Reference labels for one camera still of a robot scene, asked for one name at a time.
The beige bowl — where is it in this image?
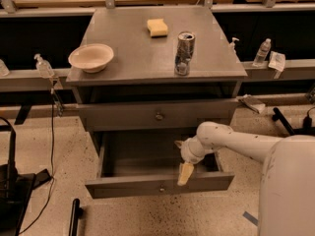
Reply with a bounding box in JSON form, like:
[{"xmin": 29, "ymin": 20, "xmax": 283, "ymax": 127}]
[{"xmin": 68, "ymin": 43, "xmax": 114, "ymax": 73}]

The grey drawer cabinet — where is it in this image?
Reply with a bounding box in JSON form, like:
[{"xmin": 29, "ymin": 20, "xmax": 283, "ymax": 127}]
[{"xmin": 67, "ymin": 6, "xmax": 246, "ymax": 148}]

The yellow sponge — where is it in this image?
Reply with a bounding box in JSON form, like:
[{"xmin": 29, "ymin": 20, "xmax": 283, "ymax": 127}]
[{"xmin": 147, "ymin": 19, "xmax": 168, "ymax": 37}]

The white paper packet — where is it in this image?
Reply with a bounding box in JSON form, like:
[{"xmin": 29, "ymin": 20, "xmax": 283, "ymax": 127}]
[{"xmin": 268, "ymin": 51, "xmax": 285, "ymax": 72}]

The grey top drawer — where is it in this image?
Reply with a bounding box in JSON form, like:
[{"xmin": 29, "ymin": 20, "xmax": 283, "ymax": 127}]
[{"xmin": 78, "ymin": 99, "xmax": 239, "ymax": 132}]

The black stand base left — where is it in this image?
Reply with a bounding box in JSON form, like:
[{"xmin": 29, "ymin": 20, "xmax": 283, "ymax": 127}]
[{"xmin": 0, "ymin": 117, "xmax": 52, "ymax": 236}]

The silver drink can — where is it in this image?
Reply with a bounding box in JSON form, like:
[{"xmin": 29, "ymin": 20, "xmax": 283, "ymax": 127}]
[{"xmin": 174, "ymin": 31, "xmax": 196, "ymax": 76}]

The grey drawer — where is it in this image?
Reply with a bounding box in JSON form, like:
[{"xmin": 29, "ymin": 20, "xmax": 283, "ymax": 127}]
[
  {"xmin": 86, "ymin": 128, "xmax": 234, "ymax": 199},
  {"xmin": 78, "ymin": 99, "xmax": 239, "ymax": 132}
]

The right hand sanitizer bottle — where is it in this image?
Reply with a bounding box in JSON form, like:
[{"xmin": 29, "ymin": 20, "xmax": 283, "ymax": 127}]
[{"xmin": 229, "ymin": 37, "xmax": 239, "ymax": 54}]

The black bar bottom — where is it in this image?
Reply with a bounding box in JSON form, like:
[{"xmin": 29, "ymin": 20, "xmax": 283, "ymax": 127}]
[{"xmin": 68, "ymin": 198, "xmax": 84, "ymax": 236}]

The black stand leg right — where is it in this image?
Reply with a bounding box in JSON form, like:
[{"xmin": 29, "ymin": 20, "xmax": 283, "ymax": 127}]
[{"xmin": 272, "ymin": 107, "xmax": 315, "ymax": 136}]

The left hand sanitizer bottle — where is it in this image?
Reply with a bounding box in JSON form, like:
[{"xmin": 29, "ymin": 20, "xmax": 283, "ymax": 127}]
[{"xmin": 34, "ymin": 54, "xmax": 54, "ymax": 79}]

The folded cloth on ledge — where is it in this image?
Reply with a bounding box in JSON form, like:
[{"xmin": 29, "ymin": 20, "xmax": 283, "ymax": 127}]
[{"xmin": 238, "ymin": 94, "xmax": 266, "ymax": 114}]

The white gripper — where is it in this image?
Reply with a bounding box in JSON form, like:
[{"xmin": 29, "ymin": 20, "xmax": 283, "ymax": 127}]
[{"xmin": 174, "ymin": 137, "xmax": 211, "ymax": 186}]

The black cable left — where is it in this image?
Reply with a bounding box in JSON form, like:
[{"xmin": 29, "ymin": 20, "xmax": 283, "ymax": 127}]
[{"xmin": 19, "ymin": 79, "xmax": 64, "ymax": 235}]

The hand sanitizer bottle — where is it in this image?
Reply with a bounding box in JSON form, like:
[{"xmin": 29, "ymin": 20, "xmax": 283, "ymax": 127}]
[
  {"xmin": 229, "ymin": 37, "xmax": 239, "ymax": 54},
  {"xmin": 34, "ymin": 54, "xmax": 54, "ymax": 79}
]

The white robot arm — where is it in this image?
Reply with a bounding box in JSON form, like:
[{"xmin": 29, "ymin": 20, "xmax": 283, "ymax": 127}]
[{"xmin": 176, "ymin": 122, "xmax": 315, "ymax": 236}]

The clear water bottle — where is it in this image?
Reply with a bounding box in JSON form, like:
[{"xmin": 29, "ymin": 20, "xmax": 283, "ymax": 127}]
[{"xmin": 253, "ymin": 38, "xmax": 271, "ymax": 67}]

